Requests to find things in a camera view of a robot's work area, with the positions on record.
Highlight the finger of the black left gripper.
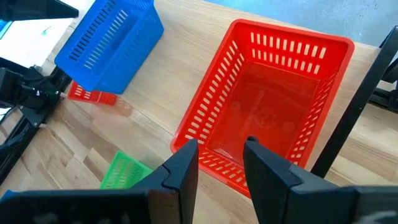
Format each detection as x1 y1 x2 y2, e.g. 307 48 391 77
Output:
0 0 80 22

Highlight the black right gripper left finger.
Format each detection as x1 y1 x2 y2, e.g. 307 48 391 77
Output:
0 139 200 224

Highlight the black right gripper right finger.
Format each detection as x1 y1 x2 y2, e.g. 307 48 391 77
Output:
243 136 398 224

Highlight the green plastic basket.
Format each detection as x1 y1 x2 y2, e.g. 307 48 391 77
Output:
99 150 154 190

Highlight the blue plastic basket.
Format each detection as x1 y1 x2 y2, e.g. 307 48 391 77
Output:
53 0 165 95

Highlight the red plastic basket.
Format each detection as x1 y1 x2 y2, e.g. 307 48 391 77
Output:
170 18 356 200
67 80 119 107

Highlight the wooden shelf with black frame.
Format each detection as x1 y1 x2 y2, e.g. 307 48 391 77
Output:
46 0 398 224

